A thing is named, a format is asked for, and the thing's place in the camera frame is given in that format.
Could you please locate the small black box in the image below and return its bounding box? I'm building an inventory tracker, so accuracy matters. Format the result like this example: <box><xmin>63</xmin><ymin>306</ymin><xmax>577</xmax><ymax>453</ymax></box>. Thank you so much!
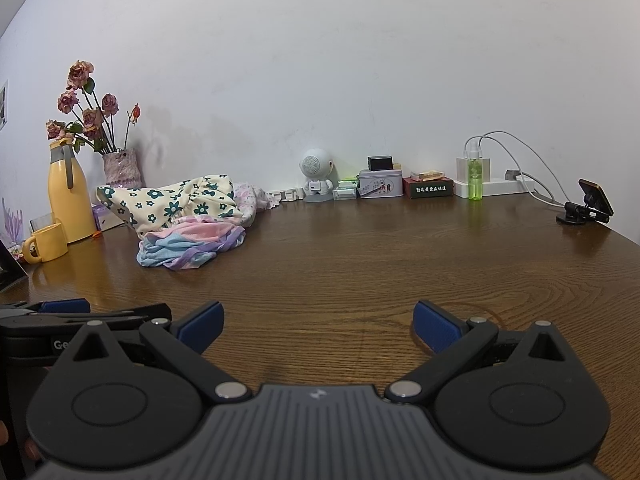
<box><xmin>368</xmin><ymin>155</ymin><xmax>394</xmax><ymax>171</ymax></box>

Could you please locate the yellow mug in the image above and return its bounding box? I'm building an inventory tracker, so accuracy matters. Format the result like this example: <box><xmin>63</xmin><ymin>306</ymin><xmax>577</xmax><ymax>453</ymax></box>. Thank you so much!
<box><xmin>23</xmin><ymin>222</ymin><xmax>68</xmax><ymax>264</ymax></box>

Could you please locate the dark red tea box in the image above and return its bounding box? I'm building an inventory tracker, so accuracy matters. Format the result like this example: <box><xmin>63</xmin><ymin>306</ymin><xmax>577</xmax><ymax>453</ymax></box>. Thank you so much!
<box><xmin>402</xmin><ymin>178</ymin><xmax>454</xmax><ymax>200</ymax></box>

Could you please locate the green white small box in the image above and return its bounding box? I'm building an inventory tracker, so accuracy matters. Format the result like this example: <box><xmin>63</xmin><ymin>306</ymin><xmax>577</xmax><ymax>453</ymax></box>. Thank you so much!
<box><xmin>333</xmin><ymin>179</ymin><xmax>359</xmax><ymax>200</ymax></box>

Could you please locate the yellow thermos jug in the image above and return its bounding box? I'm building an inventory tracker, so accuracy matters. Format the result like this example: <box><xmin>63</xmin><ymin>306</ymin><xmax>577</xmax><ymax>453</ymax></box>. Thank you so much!
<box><xmin>48</xmin><ymin>140</ymin><xmax>96</xmax><ymax>244</ymax></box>

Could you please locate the grey tin box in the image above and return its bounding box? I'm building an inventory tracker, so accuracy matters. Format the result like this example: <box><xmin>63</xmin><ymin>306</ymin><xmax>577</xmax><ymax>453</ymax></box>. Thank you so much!
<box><xmin>358</xmin><ymin>169</ymin><xmax>404</xmax><ymax>200</ymax></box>

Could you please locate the green spray bottle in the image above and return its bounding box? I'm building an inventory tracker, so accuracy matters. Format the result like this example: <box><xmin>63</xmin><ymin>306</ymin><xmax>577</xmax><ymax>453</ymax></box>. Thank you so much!
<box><xmin>466</xmin><ymin>148</ymin><xmax>484</xmax><ymax>200</ymax></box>

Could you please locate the cream floral green dress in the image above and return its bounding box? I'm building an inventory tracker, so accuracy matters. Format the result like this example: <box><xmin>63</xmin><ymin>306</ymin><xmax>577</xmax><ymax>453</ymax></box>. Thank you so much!
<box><xmin>96</xmin><ymin>174</ymin><xmax>256</xmax><ymax>238</ymax></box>

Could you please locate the pink rose bouquet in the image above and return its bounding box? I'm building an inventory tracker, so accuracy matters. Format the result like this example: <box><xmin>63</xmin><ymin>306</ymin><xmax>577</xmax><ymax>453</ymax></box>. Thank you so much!
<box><xmin>44</xmin><ymin>60</ymin><xmax>142</xmax><ymax>156</ymax></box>

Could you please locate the pink floral white garment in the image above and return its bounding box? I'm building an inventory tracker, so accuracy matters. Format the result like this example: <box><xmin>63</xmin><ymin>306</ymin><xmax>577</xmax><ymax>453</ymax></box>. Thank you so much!
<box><xmin>233</xmin><ymin>182</ymin><xmax>280</xmax><ymax>216</ymax></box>

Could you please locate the purple tissue box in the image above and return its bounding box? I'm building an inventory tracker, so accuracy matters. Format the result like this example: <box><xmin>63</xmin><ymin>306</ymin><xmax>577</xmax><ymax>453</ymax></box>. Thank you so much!
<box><xmin>92</xmin><ymin>204</ymin><xmax>124</xmax><ymax>232</ymax></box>

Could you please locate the black picture frame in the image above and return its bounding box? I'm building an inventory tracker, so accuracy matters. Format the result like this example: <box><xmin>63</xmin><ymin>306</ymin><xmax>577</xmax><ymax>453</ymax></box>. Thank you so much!
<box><xmin>0</xmin><ymin>243</ymin><xmax>28</xmax><ymax>292</ymax></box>

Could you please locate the black phone holder clamp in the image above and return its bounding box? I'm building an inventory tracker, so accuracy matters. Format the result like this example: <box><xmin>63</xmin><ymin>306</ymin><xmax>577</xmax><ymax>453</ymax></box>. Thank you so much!
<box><xmin>556</xmin><ymin>179</ymin><xmax>614</xmax><ymax>226</ymax></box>

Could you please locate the pink blue folded garment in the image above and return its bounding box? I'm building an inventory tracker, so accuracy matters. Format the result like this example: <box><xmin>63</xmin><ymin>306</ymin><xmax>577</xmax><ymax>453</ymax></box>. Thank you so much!
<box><xmin>137</xmin><ymin>216</ymin><xmax>245</xmax><ymax>271</ymax></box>

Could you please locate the white astronaut figurine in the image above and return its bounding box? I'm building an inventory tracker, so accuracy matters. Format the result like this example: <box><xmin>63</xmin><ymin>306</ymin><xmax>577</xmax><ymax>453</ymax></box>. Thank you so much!
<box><xmin>299</xmin><ymin>148</ymin><xmax>334</xmax><ymax>203</ymax></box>

